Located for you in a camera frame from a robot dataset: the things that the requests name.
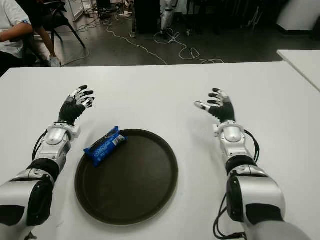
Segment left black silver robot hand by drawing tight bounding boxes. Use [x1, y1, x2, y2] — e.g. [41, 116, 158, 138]
[58, 84, 95, 126]

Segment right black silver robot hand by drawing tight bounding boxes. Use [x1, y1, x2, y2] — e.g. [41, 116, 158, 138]
[193, 87, 236, 124]

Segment blue Oreo cookie packet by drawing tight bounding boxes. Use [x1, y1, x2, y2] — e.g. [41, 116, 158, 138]
[82, 126, 128, 168]

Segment white side table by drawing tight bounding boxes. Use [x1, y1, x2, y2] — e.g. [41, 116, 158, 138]
[276, 49, 320, 92]

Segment round dark brown tray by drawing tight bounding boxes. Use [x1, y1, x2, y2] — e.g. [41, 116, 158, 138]
[74, 128, 179, 225]

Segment black chair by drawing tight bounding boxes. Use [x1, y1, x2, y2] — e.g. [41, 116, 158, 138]
[32, 0, 86, 48]

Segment white framed panel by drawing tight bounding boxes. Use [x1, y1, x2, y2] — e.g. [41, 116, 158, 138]
[68, 0, 86, 22]

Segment silver humanoid robot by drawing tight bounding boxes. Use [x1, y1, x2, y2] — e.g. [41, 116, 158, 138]
[159, 0, 176, 38]

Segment seated person in white shirt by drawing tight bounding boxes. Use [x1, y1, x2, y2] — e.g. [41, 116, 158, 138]
[0, 0, 35, 76]

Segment black cabinet on casters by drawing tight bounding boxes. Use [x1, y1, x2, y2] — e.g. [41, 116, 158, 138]
[129, 0, 163, 38]

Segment white curved structure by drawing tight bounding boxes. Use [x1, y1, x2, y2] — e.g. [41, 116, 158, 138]
[276, 0, 320, 32]

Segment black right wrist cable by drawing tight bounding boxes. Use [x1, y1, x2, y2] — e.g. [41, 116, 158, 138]
[243, 128, 261, 161]

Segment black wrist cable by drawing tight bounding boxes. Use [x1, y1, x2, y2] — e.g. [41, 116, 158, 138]
[32, 132, 48, 161]
[243, 128, 261, 161]

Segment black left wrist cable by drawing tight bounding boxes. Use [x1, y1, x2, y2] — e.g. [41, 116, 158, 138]
[32, 132, 48, 161]

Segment white floor cable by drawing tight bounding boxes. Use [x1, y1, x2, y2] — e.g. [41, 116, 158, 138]
[107, 14, 225, 65]

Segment black right elbow cable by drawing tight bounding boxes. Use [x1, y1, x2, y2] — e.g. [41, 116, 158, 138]
[212, 193, 245, 237]

